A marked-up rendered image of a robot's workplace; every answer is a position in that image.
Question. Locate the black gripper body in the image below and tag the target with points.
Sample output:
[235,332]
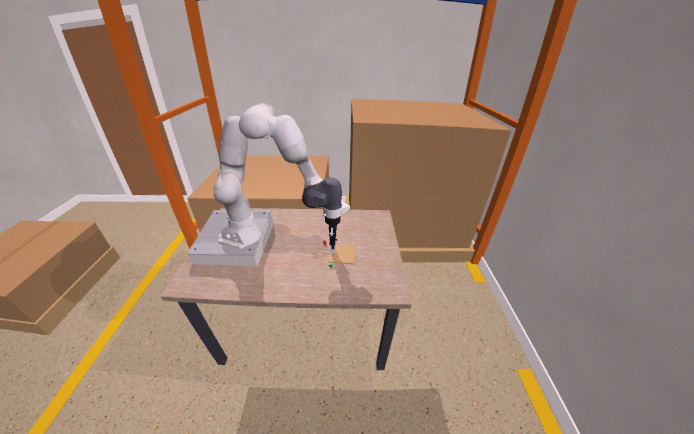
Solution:
[332,222]

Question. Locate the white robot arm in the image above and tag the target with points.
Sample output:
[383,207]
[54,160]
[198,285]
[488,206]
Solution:
[258,122]

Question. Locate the tan flat mat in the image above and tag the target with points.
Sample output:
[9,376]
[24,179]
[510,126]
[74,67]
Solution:
[344,254]

